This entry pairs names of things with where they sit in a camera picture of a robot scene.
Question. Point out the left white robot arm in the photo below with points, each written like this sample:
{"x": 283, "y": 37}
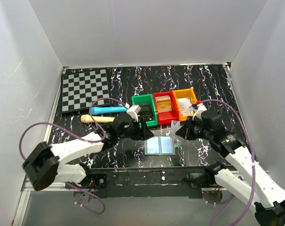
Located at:
{"x": 47, "y": 164}

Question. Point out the white VIP card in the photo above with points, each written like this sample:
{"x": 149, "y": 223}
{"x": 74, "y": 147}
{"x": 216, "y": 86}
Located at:
{"x": 175, "y": 126}

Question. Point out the green plastic bin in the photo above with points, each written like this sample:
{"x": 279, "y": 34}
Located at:
{"x": 147, "y": 98}

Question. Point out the green card holder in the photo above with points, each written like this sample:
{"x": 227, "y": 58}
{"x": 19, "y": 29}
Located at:
{"x": 161, "y": 146}

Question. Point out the black card in green bin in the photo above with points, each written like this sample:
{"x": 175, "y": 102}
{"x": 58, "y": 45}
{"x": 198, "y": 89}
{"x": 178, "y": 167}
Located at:
{"x": 146, "y": 111}

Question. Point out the cream plastic crayon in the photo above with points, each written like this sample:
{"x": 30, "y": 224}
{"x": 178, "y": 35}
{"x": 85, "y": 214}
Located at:
{"x": 99, "y": 119}

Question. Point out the red plastic bin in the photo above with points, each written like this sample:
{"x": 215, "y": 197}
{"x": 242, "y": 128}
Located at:
{"x": 167, "y": 117}

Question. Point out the white card in yellow bin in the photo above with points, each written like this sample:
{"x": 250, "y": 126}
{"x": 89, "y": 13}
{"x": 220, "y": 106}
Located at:
{"x": 185, "y": 106}

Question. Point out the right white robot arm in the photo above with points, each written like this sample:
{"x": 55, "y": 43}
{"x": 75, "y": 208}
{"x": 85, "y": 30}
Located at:
{"x": 257, "y": 189}

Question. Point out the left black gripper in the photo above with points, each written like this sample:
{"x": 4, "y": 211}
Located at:
{"x": 139, "y": 132}

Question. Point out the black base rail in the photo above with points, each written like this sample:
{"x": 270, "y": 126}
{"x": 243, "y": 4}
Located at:
{"x": 151, "y": 182}

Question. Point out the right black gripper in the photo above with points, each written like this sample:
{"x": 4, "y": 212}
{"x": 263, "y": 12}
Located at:
{"x": 189, "y": 129}

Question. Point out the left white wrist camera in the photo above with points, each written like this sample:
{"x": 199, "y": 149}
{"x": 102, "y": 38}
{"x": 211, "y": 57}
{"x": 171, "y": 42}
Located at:
{"x": 133, "y": 111}

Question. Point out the yellow plastic bin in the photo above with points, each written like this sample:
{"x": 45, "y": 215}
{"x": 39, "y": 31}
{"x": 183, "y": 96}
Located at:
{"x": 184, "y": 93}

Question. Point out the orange card in red bin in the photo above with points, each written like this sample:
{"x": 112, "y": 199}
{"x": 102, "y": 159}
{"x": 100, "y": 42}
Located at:
{"x": 164, "y": 104}

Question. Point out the blue plastic crayon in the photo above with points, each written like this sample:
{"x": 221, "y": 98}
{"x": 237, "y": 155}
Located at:
{"x": 101, "y": 110}

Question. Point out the checkered chessboard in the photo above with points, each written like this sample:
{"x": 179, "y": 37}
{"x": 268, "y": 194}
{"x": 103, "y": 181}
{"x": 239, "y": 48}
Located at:
{"x": 77, "y": 86}

